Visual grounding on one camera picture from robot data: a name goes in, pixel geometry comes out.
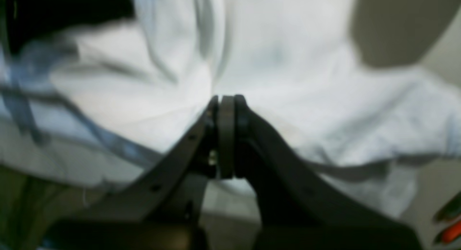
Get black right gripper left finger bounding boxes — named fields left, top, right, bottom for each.
left=43, top=96, right=235, bottom=250

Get white t-shirt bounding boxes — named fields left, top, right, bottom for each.
left=1, top=0, right=460, bottom=218

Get orange handled pliers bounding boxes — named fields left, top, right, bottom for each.
left=433, top=192, right=461, bottom=245

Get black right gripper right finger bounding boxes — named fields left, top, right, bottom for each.
left=234, top=95, right=421, bottom=250

